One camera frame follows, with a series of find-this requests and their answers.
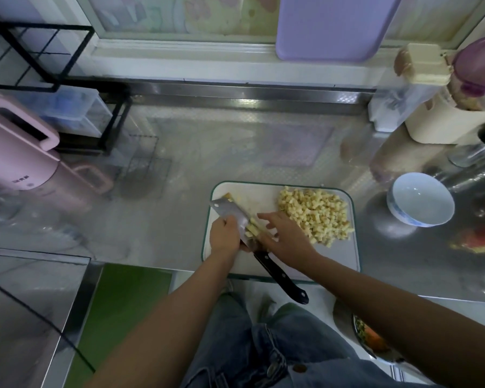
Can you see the black metal rack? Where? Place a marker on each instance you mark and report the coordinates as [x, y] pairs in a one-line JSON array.
[[117, 117]]

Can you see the pink kettle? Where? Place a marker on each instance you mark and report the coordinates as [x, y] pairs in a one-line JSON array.
[[12, 157]]

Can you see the person's right forearm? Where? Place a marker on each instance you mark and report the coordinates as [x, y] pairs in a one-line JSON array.
[[416, 331]]

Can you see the person's right hand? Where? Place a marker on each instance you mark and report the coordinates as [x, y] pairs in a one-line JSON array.
[[289, 238]]

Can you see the steel bin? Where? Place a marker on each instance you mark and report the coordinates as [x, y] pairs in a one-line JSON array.
[[28, 323]]

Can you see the person's left forearm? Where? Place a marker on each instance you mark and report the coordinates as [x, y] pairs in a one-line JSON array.
[[149, 327]]

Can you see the metal bowl with scraps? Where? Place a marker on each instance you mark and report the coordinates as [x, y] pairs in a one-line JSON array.
[[372, 335]]

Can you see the clear container cream lid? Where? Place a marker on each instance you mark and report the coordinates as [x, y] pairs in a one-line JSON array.
[[408, 89]]

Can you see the person's blue jeans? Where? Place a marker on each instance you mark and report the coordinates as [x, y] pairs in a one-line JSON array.
[[263, 355]]

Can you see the cut yellow potato strips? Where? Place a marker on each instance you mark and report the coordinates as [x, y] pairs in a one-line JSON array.
[[255, 230]]

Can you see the person's left hand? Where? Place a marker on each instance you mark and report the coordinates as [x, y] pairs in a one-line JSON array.
[[225, 236]]

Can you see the pile of diced potato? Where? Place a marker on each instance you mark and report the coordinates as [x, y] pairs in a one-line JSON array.
[[315, 214]]

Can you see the cream plastic canister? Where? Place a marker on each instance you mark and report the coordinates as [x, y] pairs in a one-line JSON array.
[[449, 121]]

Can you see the white cutting board green rim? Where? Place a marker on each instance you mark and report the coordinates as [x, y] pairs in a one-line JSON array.
[[343, 254]]

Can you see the purple plastic cutting board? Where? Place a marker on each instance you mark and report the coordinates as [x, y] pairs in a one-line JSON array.
[[338, 26]]

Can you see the clear plastic storage box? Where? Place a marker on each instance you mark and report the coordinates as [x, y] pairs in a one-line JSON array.
[[61, 109]]

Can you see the purple lid food container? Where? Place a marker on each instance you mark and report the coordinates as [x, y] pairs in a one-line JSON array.
[[478, 70]]

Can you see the glass bottle black cap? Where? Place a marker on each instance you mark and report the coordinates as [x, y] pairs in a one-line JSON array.
[[478, 148]]

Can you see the white bowl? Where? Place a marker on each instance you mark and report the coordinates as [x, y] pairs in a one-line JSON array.
[[421, 199]]

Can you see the steel cleaver knife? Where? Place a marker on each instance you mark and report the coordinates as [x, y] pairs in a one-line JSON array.
[[281, 277]]

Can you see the green mat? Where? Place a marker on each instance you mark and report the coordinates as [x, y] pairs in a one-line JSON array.
[[121, 319]]

